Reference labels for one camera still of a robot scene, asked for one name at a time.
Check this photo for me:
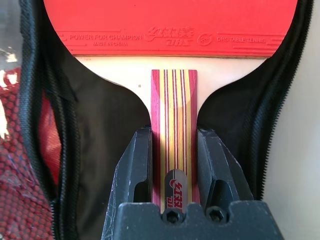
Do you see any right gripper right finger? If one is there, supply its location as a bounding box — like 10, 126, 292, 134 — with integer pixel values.
196, 127, 255, 208

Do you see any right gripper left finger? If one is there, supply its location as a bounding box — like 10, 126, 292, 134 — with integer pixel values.
101, 126, 154, 240

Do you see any red black paddle case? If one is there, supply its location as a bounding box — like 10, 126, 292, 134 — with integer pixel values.
0, 0, 315, 240

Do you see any red ping-pong paddle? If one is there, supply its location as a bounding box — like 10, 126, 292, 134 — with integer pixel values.
42, 0, 300, 216

